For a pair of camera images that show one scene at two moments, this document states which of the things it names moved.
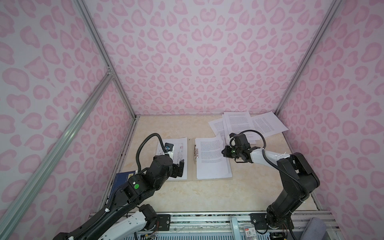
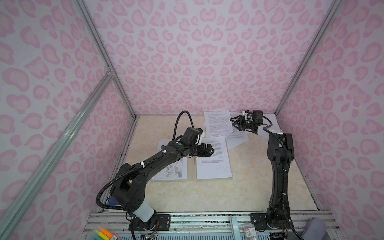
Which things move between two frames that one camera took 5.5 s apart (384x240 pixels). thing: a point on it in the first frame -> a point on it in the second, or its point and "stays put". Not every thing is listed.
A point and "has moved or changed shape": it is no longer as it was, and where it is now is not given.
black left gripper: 176,171 -> 203,152
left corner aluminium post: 103,49 stays put
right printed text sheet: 268,124 stays put
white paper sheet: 210,161 stays put
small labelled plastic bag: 250,232 stays put
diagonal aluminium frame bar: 29,187 stays put
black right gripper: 226,154 -> 241,122
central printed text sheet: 238,122 has moved or changed shape
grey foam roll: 315,230 stays put
